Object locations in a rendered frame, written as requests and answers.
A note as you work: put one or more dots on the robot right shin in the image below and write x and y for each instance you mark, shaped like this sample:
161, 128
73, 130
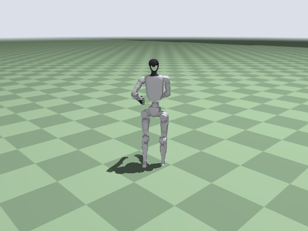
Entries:
163, 150

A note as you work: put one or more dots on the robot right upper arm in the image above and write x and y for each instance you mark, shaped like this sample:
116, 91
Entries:
166, 79

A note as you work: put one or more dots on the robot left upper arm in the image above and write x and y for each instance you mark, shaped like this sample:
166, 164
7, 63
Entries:
138, 86

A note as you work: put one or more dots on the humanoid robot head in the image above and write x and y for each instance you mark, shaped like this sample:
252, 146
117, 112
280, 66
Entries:
153, 63

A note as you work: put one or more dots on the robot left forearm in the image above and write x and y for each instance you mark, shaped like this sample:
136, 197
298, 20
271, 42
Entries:
138, 98

